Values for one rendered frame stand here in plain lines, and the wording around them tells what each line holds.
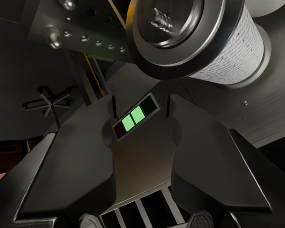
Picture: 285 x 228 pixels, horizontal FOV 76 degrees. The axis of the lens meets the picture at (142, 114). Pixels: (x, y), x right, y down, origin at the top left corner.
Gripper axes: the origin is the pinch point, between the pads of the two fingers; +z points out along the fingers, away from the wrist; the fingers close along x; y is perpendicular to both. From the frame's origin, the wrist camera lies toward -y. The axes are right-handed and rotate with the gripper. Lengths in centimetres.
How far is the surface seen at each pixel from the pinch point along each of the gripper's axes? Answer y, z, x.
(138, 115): 31, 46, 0
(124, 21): -2.7, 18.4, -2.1
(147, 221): 67, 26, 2
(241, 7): -4.9, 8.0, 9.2
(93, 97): 49, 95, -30
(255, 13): -2.9, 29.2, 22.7
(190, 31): -2.6, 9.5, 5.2
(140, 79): 74, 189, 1
